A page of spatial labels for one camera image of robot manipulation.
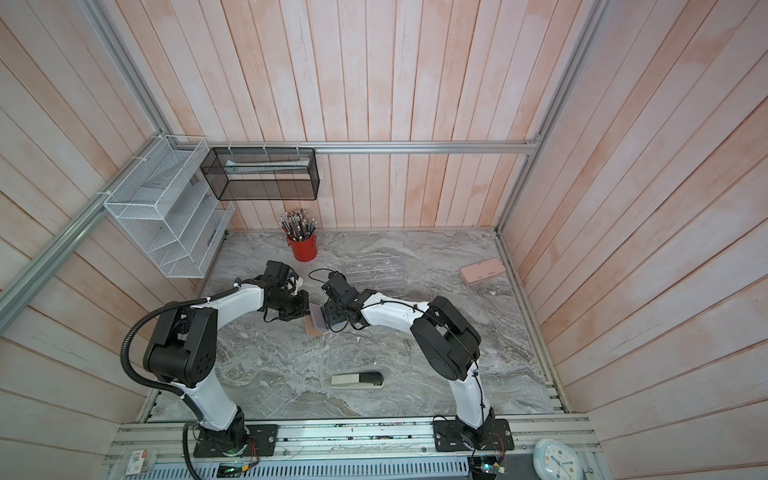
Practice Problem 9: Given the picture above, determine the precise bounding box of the pink pencil case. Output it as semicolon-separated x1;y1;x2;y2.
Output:
459;258;506;286

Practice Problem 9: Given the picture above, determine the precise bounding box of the small white label box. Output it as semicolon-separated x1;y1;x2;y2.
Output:
124;449;157;477

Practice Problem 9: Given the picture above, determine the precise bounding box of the aluminium front rail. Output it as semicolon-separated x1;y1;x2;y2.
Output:
101;413;604;480

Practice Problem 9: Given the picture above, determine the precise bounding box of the black mesh wall basket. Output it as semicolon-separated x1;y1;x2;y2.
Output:
201;146;320;201

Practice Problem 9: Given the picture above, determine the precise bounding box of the red pencil cup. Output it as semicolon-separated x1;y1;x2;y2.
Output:
286;234;318;263

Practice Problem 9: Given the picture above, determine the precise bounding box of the clear acrylic tiered organizer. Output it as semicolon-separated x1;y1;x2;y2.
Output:
342;254;407;297

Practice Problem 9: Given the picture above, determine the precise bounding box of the bundle of pencils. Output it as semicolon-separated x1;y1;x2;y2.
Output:
279;209;317;242

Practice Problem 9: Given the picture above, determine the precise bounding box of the beige black stapler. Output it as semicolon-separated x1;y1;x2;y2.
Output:
331;371;384;390

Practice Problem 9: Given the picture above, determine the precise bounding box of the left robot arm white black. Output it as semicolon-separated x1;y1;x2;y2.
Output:
143;261;309;454

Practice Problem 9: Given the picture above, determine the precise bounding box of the white wire mesh shelf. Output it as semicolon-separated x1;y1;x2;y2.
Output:
104;135;235;279

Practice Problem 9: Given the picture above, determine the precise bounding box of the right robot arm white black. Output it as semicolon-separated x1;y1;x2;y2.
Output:
320;270;495;448

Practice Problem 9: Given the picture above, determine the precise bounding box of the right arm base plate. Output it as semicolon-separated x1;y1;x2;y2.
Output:
432;417;515;452

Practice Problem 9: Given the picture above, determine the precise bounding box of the white wall clock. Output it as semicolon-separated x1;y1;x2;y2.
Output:
533;438;584;480

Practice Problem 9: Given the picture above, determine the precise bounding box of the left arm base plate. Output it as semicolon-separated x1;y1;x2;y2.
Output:
193;424;278;458

